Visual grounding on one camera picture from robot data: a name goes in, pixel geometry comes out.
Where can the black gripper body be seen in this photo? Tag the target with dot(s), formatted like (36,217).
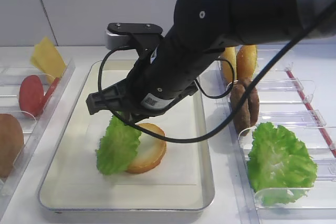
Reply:
(163,75)

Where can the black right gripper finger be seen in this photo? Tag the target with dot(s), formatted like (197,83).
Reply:
(126,118)

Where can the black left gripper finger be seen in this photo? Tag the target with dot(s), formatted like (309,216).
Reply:
(109,98)

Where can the green lettuce leaf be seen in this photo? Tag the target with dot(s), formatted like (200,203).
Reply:
(279,163)
(117,148)

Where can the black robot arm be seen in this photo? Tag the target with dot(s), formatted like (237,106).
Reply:
(228,23)

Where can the toasted bread slice on tray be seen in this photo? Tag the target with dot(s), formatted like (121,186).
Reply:
(150,153)

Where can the red tomato slice right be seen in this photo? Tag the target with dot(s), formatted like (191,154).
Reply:
(49,92)

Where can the red tomato slice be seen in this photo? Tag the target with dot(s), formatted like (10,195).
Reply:
(49,92)
(31,94)

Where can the yellow cheese slice front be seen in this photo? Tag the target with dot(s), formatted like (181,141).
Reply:
(49,62)

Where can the yellow cheese slice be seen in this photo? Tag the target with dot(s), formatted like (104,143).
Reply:
(49,62)
(47,43)

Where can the red tomato slice left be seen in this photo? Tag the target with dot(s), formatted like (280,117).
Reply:
(31,94)

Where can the yellow cheese slice back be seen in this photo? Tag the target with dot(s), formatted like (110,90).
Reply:
(47,43)

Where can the brown meat patty back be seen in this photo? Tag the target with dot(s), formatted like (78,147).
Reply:
(250,110)

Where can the green lettuce leaf in rack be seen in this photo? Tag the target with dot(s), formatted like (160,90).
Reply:
(279,163)

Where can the cream metal tray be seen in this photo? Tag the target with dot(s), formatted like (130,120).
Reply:
(69,185)

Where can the bun half left upright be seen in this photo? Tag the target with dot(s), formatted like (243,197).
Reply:
(229,64)

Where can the bun half upright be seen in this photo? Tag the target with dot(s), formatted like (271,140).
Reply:
(246,61)
(229,64)

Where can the bun half right upright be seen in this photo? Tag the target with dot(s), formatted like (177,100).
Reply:
(246,61)

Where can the clear acrylic rack left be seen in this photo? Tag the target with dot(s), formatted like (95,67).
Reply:
(33,127)

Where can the clear acrylic rack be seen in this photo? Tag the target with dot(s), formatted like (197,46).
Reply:
(285,100)
(33,127)

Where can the brown bun left rack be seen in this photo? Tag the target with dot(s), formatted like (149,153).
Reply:
(12,141)

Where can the clear acrylic rack right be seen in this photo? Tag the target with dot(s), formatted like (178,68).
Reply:
(285,100)

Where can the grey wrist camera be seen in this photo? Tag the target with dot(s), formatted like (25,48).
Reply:
(123,34)

